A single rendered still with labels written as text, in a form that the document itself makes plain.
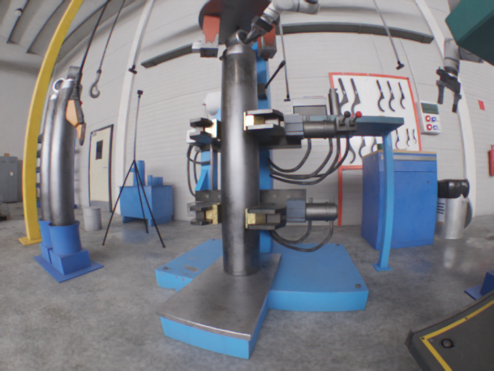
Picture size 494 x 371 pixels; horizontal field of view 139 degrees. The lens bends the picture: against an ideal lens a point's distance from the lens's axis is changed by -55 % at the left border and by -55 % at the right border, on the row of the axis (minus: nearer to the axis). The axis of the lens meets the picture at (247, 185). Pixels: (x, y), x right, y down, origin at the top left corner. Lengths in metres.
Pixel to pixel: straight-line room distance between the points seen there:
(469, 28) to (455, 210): 2.36
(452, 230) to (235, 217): 2.38
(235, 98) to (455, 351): 1.26
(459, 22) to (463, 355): 0.59
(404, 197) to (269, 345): 1.74
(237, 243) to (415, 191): 1.74
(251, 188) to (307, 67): 2.83
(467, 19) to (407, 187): 1.86
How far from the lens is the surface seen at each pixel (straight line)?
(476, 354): 0.55
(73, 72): 1.95
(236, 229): 1.05
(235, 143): 1.04
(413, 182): 2.17
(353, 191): 3.15
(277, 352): 0.88
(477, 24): 0.42
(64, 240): 1.71
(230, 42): 1.41
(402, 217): 2.14
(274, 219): 1.00
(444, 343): 0.55
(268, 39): 1.46
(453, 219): 2.67
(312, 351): 0.90
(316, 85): 3.42
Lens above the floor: 0.65
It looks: 1 degrees down
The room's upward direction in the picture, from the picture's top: 1 degrees counter-clockwise
